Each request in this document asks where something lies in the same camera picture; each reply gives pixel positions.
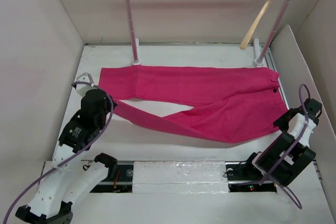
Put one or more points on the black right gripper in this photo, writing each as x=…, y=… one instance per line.
x=280, y=121

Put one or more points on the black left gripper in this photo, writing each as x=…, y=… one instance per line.
x=109, y=106

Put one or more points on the pink trousers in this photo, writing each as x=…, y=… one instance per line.
x=229, y=105

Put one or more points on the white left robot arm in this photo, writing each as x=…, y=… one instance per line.
x=59, y=190

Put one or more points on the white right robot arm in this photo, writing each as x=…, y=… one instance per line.
x=289, y=154

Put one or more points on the beige wooden hanger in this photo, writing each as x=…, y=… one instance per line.
x=243, y=45

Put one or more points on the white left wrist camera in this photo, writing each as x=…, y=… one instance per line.
x=86, y=84

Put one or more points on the aluminium side rail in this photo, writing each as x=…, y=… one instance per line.
x=271, y=64

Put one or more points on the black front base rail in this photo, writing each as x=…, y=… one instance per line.
x=190, y=177

